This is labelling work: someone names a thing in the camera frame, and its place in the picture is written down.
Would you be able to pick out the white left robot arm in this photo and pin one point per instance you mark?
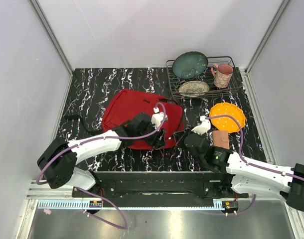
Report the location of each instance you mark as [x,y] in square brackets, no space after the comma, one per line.
[58,163]

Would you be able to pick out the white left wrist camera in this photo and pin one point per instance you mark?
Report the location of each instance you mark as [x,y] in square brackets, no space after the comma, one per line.
[158,119]

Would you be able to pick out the yellow polka dot plate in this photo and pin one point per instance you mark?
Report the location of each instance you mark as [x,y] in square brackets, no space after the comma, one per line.
[231,117]

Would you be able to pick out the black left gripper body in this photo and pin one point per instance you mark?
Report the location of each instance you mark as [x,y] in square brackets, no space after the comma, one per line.
[152,139]

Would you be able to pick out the grey wire dish rack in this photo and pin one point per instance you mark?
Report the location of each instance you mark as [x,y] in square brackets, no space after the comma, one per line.
[175,82]

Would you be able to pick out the red student backpack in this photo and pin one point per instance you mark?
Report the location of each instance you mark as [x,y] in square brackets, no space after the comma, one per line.
[131,109]

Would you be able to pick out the pink patterned mug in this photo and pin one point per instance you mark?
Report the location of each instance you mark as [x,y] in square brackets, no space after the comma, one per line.
[222,75]

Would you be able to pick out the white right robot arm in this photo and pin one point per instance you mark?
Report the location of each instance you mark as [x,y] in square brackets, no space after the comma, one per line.
[246,175]

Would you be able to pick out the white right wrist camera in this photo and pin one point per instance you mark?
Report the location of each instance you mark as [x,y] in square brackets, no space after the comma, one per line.
[203,127]

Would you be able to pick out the aluminium frame rail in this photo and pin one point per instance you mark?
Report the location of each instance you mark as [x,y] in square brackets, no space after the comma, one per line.
[50,33]

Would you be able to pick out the speckled cream plate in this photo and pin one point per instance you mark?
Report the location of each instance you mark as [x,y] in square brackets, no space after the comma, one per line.
[193,89]

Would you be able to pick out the teal glazed plate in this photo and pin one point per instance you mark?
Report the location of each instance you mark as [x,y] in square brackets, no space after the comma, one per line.
[190,65]

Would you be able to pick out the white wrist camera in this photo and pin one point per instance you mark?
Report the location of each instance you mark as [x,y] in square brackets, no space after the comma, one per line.
[203,127]
[158,119]

